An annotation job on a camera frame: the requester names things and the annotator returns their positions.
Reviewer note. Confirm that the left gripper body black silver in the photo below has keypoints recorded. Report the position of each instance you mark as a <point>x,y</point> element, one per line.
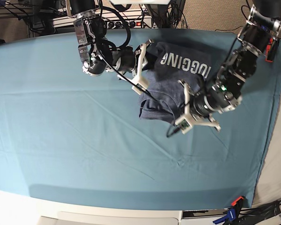
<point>197,105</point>

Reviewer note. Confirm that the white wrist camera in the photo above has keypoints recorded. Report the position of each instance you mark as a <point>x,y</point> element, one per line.
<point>140,84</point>
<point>185,123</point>

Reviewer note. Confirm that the blue spring clamp bottom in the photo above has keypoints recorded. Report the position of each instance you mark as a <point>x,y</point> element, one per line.
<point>229,217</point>

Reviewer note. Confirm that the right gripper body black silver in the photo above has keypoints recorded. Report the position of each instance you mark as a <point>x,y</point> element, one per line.
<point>127,60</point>

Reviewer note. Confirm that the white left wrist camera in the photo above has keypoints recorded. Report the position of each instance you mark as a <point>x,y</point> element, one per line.
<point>185,123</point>

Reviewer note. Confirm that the white power strip red switch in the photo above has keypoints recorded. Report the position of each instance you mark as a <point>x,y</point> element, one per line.
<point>117,24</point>

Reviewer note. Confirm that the blue-grey heathered T-shirt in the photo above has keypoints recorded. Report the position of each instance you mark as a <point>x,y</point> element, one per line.
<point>173,64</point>

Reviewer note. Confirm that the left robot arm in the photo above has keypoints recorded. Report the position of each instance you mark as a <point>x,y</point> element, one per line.
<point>222,93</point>

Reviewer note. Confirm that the teal table cloth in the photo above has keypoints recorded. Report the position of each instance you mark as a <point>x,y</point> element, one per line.
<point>71,138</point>

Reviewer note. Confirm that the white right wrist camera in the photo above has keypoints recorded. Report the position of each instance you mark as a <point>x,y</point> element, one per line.
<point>140,84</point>

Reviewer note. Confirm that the orange black clamp bottom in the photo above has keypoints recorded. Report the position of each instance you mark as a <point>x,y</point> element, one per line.
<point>238,203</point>

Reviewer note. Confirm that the orange black clamp right edge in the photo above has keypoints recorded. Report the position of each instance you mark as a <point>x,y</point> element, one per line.
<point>271,50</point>

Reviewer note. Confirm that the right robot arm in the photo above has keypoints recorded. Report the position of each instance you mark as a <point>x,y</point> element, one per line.
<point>96,52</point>

